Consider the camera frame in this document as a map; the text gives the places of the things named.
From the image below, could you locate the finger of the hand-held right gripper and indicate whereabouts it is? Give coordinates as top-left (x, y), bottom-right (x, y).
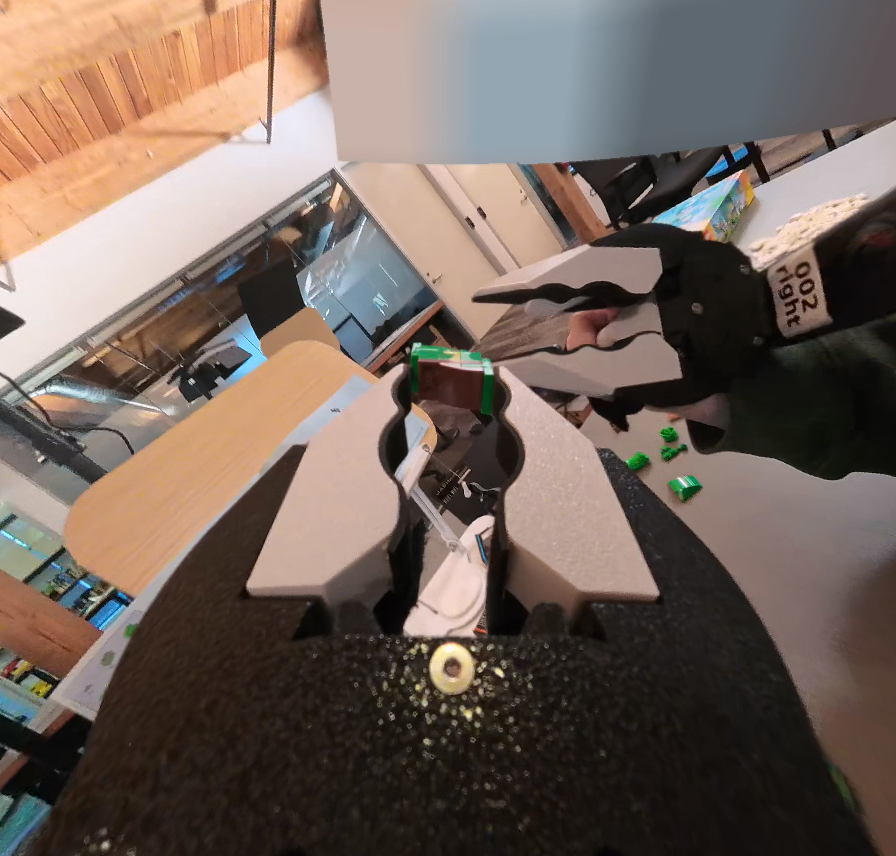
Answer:
top-left (500, 306), bottom-right (685, 402)
top-left (472, 244), bottom-right (665, 316)

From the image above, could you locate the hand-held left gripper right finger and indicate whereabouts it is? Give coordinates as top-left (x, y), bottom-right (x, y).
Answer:
top-left (488, 368), bottom-right (661, 629)

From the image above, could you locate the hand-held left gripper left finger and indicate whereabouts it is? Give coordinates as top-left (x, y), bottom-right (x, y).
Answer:
top-left (245, 362), bottom-right (429, 622)

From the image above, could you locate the brown and green lego assembly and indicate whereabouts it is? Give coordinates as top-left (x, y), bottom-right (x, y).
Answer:
top-left (410, 342), bottom-right (498, 415)

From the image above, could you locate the person's right forearm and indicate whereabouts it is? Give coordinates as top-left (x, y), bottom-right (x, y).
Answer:
top-left (700, 310), bottom-right (896, 482)

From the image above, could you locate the colourful lego box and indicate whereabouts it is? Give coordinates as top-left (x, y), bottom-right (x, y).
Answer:
top-left (661, 169), bottom-right (757, 243)

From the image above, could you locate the pile of white lego pieces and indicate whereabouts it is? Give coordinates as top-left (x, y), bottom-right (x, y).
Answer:
top-left (748, 195), bottom-right (870, 257)

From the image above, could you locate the lego instruction booklet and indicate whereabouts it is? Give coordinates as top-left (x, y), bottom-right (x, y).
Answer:
top-left (52, 590), bottom-right (151, 724)

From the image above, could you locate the person's right hand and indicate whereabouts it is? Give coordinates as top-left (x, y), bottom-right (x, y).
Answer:
top-left (566, 308), bottom-right (624, 353)

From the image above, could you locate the black office chair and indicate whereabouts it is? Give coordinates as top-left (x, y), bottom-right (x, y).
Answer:
top-left (570, 146), bottom-right (732, 230)

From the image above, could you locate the white door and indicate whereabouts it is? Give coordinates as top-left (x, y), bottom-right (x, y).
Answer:
top-left (448, 163), bottom-right (564, 269)
top-left (350, 163), bottom-right (522, 311)

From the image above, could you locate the wooden book stand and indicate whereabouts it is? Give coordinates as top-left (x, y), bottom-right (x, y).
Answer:
top-left (260, 308), bottom-right (342, 356)
top-left (64, 341), bottom-right (438, 598)

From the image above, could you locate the glass office window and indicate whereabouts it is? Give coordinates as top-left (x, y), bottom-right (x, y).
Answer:
top-left (150, 170), bottom-right (445, 423)

